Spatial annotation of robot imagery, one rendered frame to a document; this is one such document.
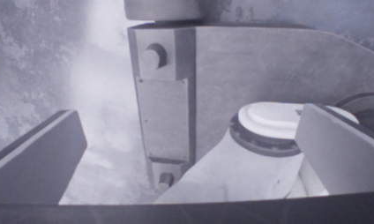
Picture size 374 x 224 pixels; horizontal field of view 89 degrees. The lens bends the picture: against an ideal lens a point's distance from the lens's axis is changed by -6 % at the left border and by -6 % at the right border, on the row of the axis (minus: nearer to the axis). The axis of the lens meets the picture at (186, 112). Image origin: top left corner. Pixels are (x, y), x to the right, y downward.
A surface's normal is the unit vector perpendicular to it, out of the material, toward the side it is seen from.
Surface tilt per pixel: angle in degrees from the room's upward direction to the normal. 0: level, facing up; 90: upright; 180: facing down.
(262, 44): 0
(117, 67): 0
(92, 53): 0
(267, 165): 90
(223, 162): 90
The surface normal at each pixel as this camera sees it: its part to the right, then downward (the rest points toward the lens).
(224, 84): -0.18, 0.47
